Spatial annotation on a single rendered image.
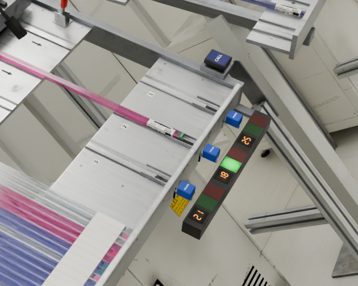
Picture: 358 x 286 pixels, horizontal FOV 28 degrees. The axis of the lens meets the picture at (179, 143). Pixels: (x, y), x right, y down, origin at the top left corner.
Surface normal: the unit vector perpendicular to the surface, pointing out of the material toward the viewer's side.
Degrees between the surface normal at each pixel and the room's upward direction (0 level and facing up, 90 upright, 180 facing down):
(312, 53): 90
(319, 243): 0
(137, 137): 48
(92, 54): 90
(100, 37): 90
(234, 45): 90
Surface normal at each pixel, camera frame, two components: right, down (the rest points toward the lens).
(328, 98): -0.47, 0.65
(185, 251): 0.65, -0.20
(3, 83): 0.08, -0.64
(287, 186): -0.59, -0.73
